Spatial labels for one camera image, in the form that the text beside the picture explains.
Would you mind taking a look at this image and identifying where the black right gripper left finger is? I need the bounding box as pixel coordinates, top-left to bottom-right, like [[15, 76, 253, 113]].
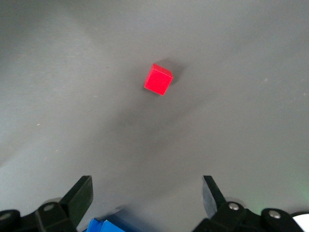
[[0, 175, 94, 232]]

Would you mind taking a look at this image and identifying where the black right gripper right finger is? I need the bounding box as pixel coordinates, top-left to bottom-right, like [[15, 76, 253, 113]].
[[192, 175, 305, 232]]

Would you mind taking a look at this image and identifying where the small red cube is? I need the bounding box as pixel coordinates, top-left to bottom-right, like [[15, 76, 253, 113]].
[[143, 63, 174, 97]]

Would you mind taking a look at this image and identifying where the blue plastic storage bin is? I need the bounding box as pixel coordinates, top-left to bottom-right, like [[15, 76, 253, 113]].
[[85, 218, 137, 232]]

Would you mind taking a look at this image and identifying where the dark grey table mat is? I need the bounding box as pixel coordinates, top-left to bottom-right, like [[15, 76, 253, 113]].
[[0, 0, 309, 232]]

